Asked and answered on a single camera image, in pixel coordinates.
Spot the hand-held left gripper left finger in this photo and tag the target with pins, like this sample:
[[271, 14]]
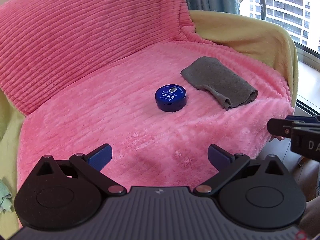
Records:
[[101, 155]]

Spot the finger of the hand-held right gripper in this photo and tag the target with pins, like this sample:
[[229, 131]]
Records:
[[277, 128], [303, 119]]

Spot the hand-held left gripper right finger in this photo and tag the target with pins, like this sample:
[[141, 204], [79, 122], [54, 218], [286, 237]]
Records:
[[218, 155]]

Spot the grey cleaning cloth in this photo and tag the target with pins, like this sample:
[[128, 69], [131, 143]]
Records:
[[220, 82]]

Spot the round blue tin container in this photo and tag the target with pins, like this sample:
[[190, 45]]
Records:
[[171, 97]]

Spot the pink fluffy blanket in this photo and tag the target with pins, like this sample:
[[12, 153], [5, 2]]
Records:
[[130, 120]]

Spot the light green cloth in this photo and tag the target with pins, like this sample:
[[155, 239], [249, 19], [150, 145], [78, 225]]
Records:
[[4, 197]]

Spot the window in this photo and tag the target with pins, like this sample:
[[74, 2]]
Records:
[[287, 10]]

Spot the apartment building outside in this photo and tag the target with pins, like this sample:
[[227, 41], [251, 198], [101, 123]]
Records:
[[287, 2]]

